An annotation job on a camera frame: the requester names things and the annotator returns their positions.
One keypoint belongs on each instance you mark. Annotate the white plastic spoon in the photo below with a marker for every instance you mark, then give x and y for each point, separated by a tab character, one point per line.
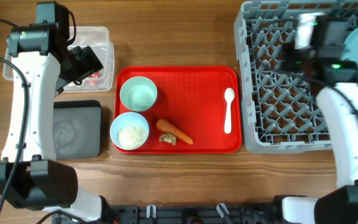
229	97

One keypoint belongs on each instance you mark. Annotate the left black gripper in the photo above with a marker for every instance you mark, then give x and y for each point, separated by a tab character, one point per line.
89	63

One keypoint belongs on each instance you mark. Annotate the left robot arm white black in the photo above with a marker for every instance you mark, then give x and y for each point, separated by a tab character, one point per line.
30	176

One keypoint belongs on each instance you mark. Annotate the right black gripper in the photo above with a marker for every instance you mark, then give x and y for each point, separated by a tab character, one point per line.
291	53

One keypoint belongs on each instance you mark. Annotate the mint green bowl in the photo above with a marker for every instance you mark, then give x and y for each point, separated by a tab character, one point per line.
138	94

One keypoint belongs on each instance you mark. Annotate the orange carrot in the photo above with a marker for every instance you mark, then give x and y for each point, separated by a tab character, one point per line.
167	127

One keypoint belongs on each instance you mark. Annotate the red serving tray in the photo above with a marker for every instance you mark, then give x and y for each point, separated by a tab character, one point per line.
192	99

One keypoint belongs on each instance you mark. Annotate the red snack wrapper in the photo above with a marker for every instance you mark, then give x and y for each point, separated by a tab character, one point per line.
93	79

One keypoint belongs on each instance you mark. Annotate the grey dishwasher rack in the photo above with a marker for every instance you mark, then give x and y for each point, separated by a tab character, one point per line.
278	112

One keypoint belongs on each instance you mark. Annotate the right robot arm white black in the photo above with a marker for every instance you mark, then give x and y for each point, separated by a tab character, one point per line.
325	54

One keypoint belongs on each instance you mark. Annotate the brown food scrap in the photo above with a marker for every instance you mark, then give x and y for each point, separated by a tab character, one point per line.
168	138

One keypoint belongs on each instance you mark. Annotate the black tray bin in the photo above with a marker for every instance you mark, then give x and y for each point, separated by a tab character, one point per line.
77	129

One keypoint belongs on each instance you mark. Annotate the clear plastic bin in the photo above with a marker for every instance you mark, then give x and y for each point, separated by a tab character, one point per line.
101	62

